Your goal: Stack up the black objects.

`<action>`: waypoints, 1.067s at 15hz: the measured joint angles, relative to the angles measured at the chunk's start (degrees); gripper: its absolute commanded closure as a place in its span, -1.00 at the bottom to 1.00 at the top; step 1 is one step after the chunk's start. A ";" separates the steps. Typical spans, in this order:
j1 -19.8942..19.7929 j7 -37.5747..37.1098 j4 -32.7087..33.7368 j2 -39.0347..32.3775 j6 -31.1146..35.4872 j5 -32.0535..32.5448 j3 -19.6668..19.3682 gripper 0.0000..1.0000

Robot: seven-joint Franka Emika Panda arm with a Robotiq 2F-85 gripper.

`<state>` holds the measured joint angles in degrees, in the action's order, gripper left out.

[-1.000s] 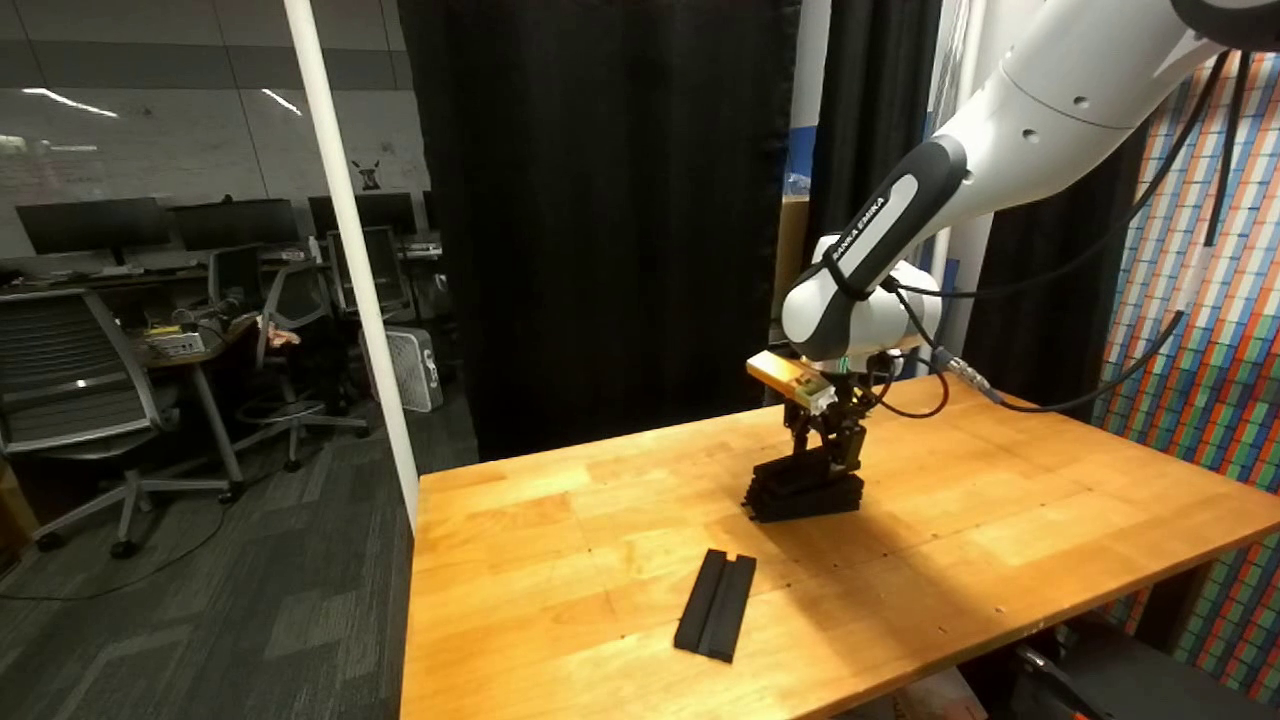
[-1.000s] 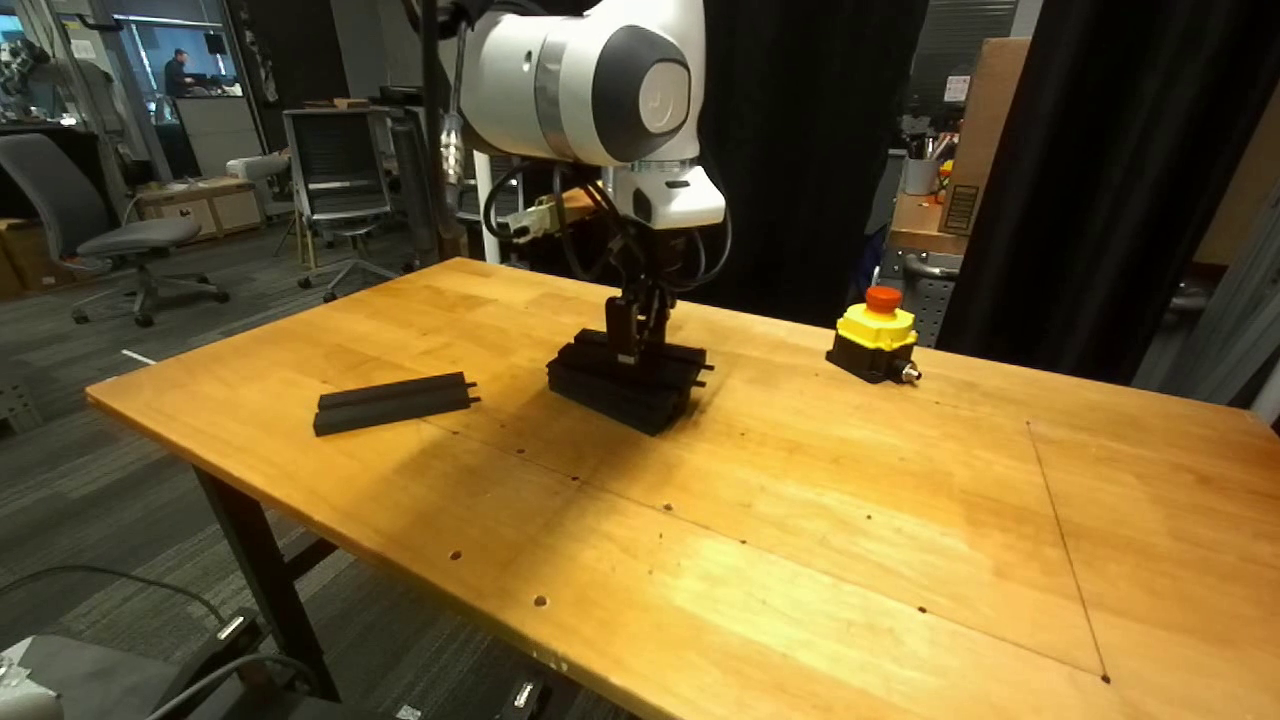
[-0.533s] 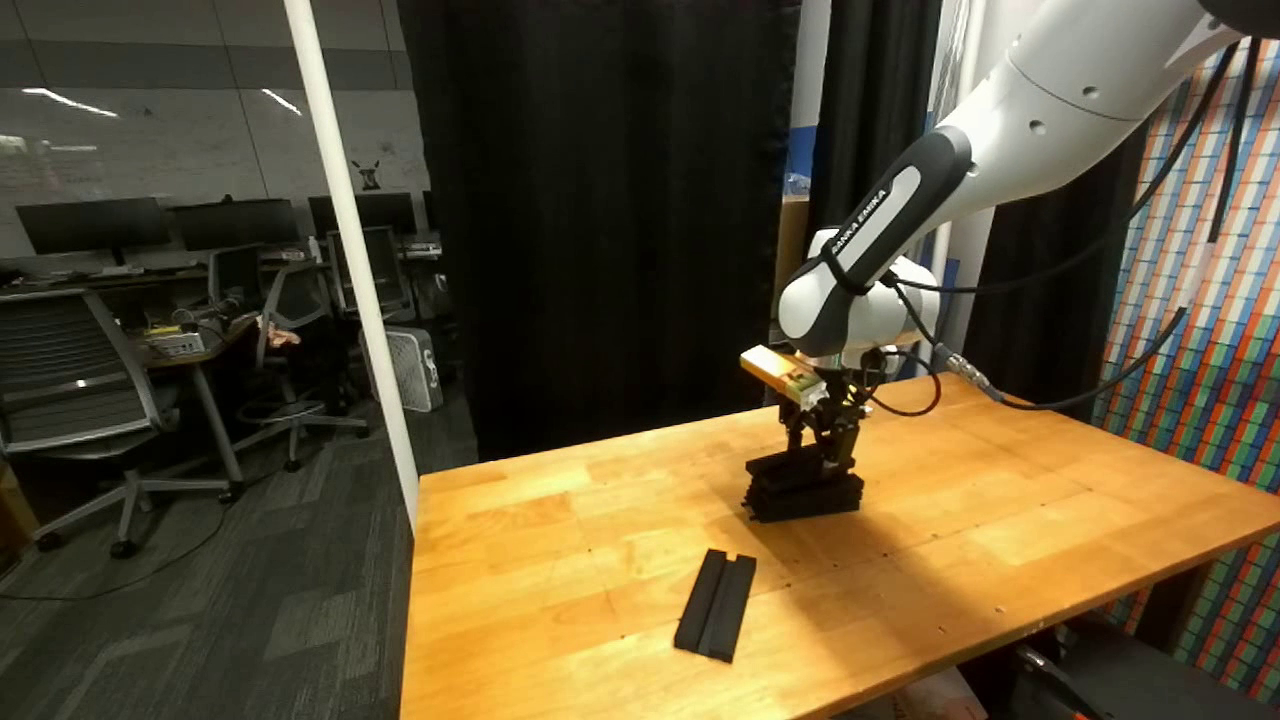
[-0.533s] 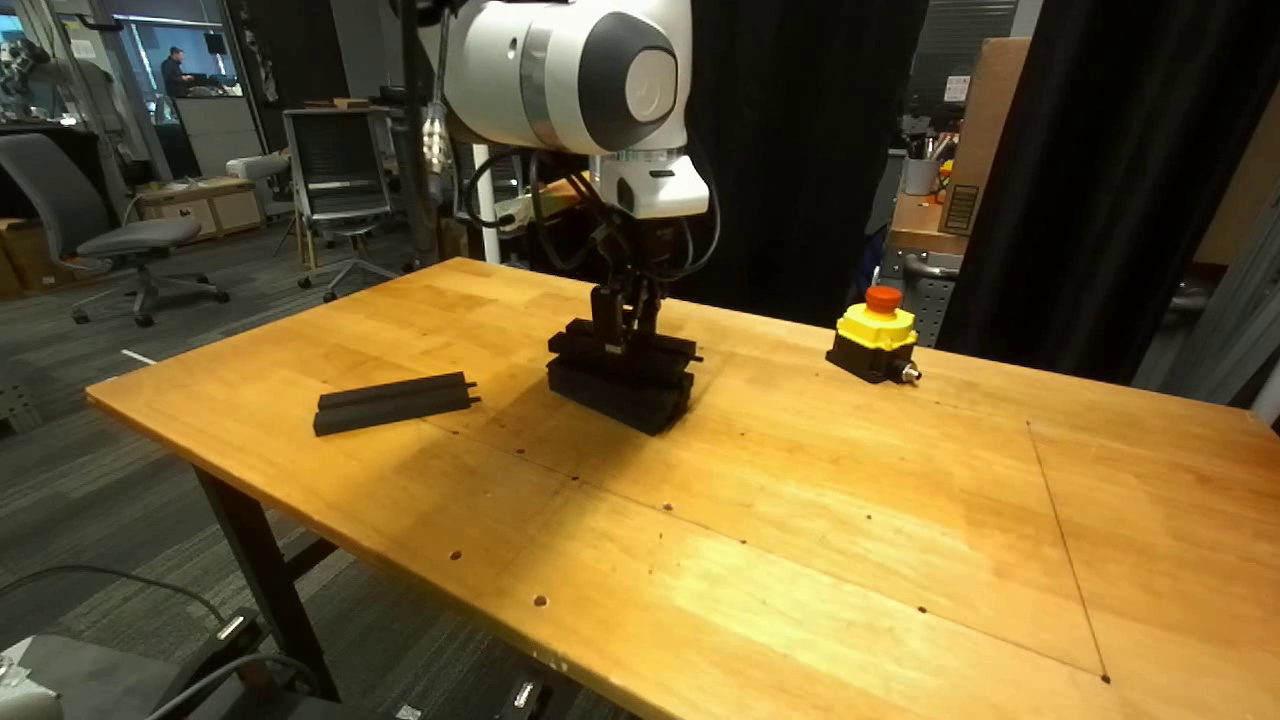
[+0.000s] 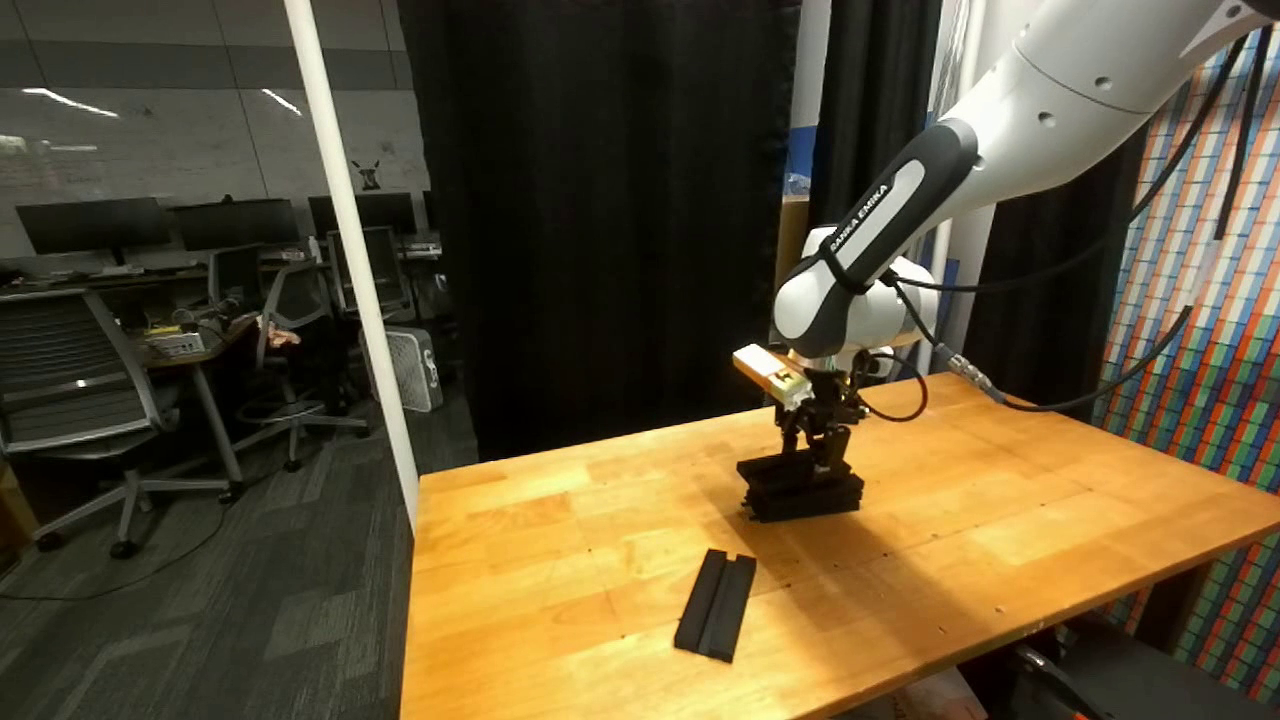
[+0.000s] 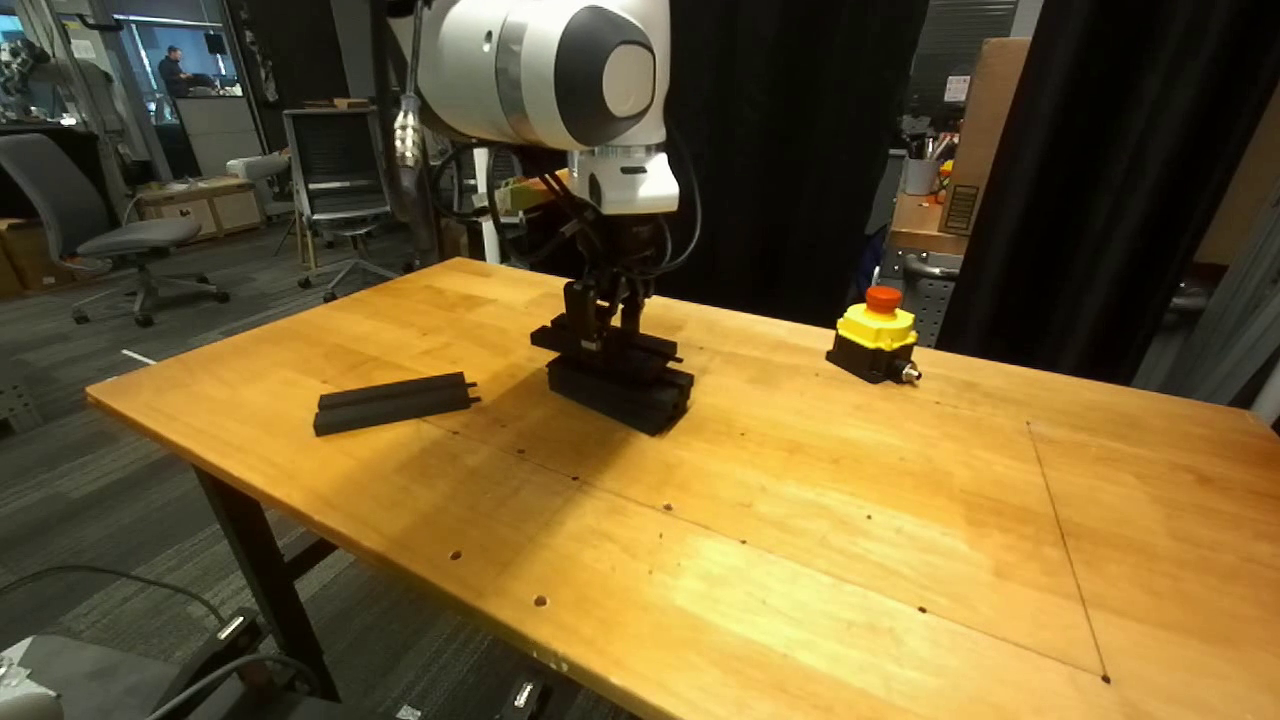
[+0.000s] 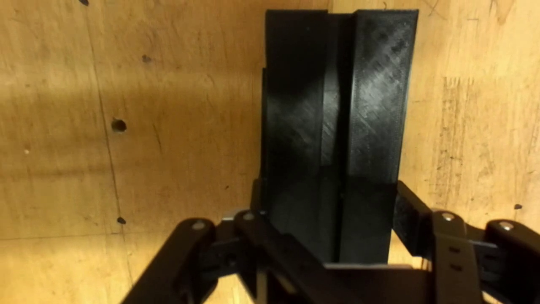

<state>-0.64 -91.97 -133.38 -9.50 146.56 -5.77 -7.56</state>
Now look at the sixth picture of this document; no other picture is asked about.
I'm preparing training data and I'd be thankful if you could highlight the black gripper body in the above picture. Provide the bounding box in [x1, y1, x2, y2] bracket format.
[563, 218, 660, 305]

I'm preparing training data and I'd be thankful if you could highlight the white vertical pole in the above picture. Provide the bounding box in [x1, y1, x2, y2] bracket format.
[472, 145, 508, 270]

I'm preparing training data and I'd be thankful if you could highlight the yellow red emergency stop button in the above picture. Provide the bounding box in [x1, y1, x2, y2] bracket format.
[823, 280, 930, 388]

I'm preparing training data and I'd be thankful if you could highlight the small cardboard box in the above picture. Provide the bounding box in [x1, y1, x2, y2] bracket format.
[883, 190, 967, 250]

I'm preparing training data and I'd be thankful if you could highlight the white cup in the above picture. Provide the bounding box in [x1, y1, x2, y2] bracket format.
[899, 148, 939, 201]

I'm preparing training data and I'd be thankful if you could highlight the wooden drawer cabinet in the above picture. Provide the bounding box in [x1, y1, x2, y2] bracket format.
[134, 173, 270, 242]

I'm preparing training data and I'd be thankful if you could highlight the tall cardboard box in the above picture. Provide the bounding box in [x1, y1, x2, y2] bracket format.
[950, 38, 1036, 203]

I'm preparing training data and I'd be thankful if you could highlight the black table leg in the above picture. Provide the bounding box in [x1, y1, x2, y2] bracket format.
[194, 465, 343, 705]

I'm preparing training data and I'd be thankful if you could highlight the grey office chair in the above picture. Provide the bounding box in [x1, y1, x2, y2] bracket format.
[0, 133, 236, 331]

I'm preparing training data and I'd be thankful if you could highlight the narrow black curtain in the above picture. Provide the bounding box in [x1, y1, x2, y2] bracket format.
[936, 0, 1280, 385]

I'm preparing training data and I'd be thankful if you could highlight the brown cardboard box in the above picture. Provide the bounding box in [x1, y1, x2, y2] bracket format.
[0, 218, 57, 302]

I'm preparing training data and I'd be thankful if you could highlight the grey padded seat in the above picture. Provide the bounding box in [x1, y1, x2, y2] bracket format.
[0, 632, 265, 720]

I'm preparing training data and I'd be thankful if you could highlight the grey fabric panel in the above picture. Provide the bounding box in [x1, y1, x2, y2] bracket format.
[1132, 223, 1280, 417]

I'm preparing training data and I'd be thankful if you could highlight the grey metal frame cart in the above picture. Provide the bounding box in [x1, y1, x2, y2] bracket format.
[282, 104, 404, 293]

